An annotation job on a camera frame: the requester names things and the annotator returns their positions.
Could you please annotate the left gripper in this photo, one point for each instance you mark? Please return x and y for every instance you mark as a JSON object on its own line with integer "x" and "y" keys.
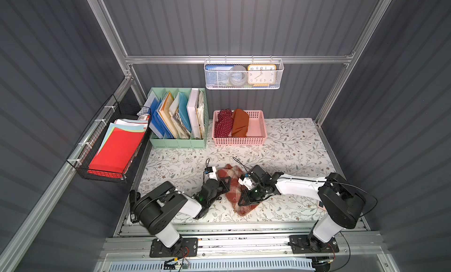
{"x": 218, "y": 186}

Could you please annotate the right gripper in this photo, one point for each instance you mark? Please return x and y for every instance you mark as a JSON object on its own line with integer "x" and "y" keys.
{"x": 249, "y": 194}

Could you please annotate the red plaid skirt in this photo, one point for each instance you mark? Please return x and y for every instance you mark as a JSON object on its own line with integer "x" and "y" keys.
{"x": 235, "y": 192}

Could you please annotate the pink plastic basket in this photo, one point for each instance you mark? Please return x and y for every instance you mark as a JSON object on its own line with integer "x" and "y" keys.
{"x": 256, "y": 134}

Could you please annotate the red polka dot skirt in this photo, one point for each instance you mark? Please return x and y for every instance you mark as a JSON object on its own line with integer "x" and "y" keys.
{"x": 224, "y": 123}

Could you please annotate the rust brown skirt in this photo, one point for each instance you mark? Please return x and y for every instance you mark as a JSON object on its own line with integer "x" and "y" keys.
{"x": 240, "y": 124}

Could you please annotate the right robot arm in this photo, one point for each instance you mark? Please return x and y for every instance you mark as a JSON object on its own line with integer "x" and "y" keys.
{"x": 343, "y": 202}

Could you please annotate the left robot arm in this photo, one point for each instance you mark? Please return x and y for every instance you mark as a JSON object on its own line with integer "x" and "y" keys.
{"x": 156, "y": 210}

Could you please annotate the grey tape roll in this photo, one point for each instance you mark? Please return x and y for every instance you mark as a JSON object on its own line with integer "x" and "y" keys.
{"x": 238, "y": 76}

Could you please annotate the floral table mat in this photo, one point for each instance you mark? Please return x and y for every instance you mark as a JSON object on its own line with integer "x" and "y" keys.
{"x": 293, "y": 146}

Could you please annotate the white binder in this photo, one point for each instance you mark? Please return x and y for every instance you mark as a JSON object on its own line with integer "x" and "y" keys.
{"x": 192, "y": 106}

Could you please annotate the green file organizer box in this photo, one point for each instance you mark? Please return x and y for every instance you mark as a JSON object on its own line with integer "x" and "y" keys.
{"x": 180, "y": 143}

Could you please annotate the black stapler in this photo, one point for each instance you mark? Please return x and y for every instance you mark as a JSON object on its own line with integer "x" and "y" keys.
{"x": 134, "y": 196}

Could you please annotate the blue folder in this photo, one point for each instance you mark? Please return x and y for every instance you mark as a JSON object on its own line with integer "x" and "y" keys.
{"x": 157, "y": 125}

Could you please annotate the red paper stack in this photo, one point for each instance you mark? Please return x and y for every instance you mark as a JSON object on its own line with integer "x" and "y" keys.
{"x": 117, "y": 149}

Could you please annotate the yellow alarm clock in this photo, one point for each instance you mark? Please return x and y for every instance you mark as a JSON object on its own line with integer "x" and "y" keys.
{"x": 262, "y": 74}

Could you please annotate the blue box in basket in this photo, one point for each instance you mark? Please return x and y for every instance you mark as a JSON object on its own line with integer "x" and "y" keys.
{"x": 217, "y": 75}

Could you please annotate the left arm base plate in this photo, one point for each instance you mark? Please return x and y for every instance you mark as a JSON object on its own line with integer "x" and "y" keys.
{"x": 184, "y": 247}

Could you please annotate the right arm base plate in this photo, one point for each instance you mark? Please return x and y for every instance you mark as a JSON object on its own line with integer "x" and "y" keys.
{"x": 306, "y": 244}

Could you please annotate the black wire wall basket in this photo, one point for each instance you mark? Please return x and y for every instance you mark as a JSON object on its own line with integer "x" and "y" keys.
{"x": 114, "y": 112}

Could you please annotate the white wire wall basket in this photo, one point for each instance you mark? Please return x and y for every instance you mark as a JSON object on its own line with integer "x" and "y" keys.
{"x": 245, "y": 62}

